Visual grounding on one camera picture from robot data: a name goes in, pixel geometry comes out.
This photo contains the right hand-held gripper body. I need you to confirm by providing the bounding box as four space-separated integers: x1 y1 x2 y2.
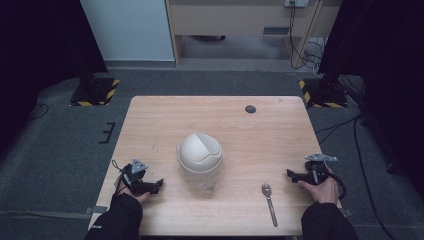
303 152 338 186

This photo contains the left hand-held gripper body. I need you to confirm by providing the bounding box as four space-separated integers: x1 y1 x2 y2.
121 158 155 196

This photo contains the person's left hand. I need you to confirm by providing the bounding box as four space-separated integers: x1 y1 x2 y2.
114 175 151 205

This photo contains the person's right hand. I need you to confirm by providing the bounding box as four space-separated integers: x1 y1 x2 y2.
297 166 341 205

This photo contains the metal spoon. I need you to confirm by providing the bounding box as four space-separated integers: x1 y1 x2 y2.
261 182 279 228

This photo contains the white swing-lid trash can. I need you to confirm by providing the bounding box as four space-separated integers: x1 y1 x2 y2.
176 132 224 192

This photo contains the black stand base striped tape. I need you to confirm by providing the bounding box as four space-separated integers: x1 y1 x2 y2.
68 77 121 108
298 77 349 109

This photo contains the black curtain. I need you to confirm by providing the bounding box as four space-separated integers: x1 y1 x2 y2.
317 0 424 189
0 0 109 155

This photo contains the light wooden desk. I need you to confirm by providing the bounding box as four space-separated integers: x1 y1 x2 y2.
165 0 343 67

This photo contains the black gripper wrist strap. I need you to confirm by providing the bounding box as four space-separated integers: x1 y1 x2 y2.
111 159 127 196

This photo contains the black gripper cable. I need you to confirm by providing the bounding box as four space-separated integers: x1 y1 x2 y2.
327 172 348 201

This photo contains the long black floor cable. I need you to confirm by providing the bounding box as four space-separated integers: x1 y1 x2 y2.
314 112 398 240

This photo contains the short black floor cable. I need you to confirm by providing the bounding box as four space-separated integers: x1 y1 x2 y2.
27 102 50 122

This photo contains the white cable bundle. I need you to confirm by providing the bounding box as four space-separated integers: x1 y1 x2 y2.
304 37 327 77

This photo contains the black cable from socket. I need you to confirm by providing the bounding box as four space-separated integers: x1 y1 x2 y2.
287 1 322 71

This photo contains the grey wall socket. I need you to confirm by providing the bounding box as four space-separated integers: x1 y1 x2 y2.
283 0 310 9

